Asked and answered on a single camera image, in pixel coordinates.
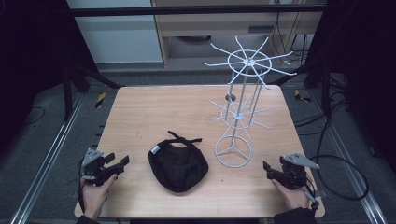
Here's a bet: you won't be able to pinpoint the right gripper cable with plug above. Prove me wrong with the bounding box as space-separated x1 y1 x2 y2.
303 177 330 217

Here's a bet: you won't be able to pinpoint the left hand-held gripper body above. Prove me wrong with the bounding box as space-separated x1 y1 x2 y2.
81 147 126 188

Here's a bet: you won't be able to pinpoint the white wire rack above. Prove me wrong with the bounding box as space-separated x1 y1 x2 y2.
204 35 299 169

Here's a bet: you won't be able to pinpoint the black cap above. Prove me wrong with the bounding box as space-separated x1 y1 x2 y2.
147 130 210 194

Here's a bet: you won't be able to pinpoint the black metal stand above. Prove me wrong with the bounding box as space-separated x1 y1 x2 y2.
275 59 332 118
61 60 123 123

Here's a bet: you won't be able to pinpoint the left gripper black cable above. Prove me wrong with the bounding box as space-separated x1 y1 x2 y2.
76 158 87 215

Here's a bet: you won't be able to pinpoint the dark curtain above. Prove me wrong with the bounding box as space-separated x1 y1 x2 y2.
306 0 396 175
0 0 98 157

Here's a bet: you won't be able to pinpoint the bundle of hanging black cables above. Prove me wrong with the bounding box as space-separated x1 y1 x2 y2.
270 0 310 67

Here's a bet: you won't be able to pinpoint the person's left hand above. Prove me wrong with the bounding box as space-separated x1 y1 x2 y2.
79 173 119 221

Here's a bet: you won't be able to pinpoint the person's right hand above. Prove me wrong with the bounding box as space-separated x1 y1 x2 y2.
271 177 313 212

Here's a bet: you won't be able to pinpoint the black horizontal frame bar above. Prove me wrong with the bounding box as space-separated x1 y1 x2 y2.
68 4 328 18

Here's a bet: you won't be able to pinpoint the white cabinet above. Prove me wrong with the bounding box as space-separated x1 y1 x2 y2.
65 0 164 65

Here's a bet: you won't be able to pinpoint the long black floor cable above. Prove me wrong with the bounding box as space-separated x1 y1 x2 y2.
306 116 371 202

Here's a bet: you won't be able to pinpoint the aluminium floor rail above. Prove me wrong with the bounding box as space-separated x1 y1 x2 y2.
310 89 389 224
8 92 86 224

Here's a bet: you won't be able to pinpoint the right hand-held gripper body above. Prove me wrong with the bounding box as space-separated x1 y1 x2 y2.
270 152 320 190

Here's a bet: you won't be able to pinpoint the yellow black striped tape marker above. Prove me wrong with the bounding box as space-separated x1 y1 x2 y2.
293 89 313 104
94 91 107 109

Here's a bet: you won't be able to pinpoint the light wooden desk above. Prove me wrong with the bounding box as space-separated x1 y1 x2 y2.
150 0 329 69

